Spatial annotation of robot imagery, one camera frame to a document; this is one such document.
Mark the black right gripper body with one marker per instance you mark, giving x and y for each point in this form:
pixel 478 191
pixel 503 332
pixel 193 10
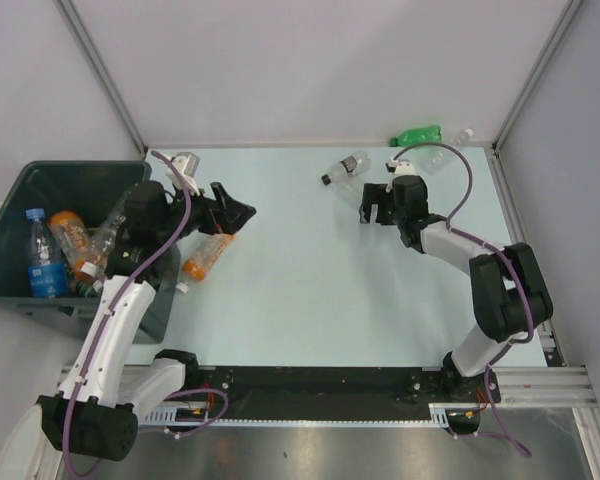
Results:
pixel 399 212

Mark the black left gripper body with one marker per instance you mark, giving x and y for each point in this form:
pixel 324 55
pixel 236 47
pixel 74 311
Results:
pixel 199 217

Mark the orange label bottle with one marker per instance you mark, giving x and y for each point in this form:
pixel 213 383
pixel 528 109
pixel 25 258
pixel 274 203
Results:
pixel 198 265
pixel 72 236

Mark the clear bottle black cap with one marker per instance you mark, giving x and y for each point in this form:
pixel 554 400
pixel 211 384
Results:
pixel 343 170

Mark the clear bottle white cap back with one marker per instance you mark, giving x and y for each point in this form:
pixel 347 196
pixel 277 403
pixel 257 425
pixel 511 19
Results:
pixel 436 159

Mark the clear bottle blue label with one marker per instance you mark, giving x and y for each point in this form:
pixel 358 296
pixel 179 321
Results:
pixel 45 268

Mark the clear bottle silver cap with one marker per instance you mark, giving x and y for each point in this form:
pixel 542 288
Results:
pixel 352 192

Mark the tall clear bottle white cap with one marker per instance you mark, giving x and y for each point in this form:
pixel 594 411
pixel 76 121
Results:
pixel 103 242

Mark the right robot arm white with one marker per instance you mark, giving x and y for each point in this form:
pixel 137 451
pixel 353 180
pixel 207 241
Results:
pixel 510 298

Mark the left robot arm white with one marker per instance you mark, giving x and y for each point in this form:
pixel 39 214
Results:
pixel 91 414

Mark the dark green plastic bin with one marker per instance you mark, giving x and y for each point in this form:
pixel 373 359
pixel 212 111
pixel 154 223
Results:
pixel 88 188

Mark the green bottle at back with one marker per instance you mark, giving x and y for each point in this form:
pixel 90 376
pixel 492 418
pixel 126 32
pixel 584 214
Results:
pixel 430 133

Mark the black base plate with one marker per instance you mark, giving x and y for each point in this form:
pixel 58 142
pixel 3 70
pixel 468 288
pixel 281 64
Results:
pixel 337 394

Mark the white cable duct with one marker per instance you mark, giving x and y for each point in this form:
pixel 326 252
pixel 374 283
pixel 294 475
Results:
pixel 179 413

